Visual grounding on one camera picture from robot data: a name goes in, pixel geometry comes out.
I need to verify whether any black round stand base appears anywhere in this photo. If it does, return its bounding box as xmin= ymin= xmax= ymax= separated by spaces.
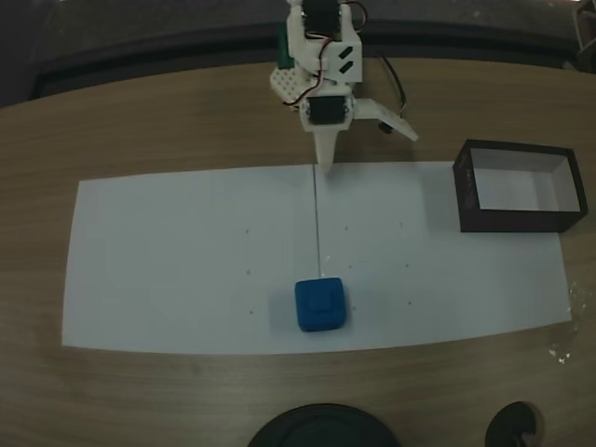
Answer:
xmin=246 ymin=402 xmax=401 ymax=447

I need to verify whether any black power cable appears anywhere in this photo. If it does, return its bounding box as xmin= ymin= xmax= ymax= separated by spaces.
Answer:
xmin=380 ymin=54 xmax=411 ymax=117

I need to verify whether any blue cube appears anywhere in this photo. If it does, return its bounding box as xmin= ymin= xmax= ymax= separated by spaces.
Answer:
xmin=293 ymin=277 xmax=349 ymax=333

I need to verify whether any white paper sheet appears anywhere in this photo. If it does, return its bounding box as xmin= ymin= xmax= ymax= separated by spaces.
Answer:
xmin=312 ymin=160 xmax=574 ymax=355
xmin=61 ymin=165 xmax=322 ymax=356

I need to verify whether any green clamp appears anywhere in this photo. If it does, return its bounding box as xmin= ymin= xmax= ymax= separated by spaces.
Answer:
xmin=277 ymin=26 xmax=293 ymax=70

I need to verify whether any dark brown cardboard box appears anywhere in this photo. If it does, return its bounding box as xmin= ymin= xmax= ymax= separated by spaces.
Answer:
xmin=453 ymin=138 xmax=589 ymax=234

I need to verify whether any white perforated mount plate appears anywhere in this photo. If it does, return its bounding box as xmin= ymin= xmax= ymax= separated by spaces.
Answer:
xmin=269 ymin=67 xmax=312 ymax=112

